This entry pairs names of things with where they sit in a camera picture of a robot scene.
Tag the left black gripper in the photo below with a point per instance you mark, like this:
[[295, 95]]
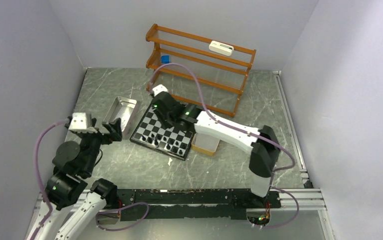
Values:
[[115, 132]]

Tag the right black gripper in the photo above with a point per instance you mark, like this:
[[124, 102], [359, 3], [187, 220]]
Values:
[[165, 124]]

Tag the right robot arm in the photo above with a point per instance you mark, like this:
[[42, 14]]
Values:
[[261, 144]]

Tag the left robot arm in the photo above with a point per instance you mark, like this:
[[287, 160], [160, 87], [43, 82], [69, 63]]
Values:
[[73, 164]]

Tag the silver tin box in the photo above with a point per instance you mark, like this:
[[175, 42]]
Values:
[[125, 109]]

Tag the black and white chessboard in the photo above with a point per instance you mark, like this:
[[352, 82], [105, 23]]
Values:
[[149, 126]]

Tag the blue cube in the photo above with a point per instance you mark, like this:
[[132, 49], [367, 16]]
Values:
[[165, 59]]

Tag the orange wooden shelf rack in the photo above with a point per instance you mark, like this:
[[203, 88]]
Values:
[[191, 59]]

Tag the white rectangular device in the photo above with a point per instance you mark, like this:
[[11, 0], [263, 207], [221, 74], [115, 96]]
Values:
[[221, 48]]

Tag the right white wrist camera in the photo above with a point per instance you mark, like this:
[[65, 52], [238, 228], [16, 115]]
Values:
[[158, 89]]

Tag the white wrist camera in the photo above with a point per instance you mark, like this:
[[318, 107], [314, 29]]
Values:
[[158, 89], [81, 122]]

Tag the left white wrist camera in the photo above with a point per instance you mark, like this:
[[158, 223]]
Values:
[[81, 122]]

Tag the black base frame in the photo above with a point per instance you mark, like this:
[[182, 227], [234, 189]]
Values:
[[232, 203]]

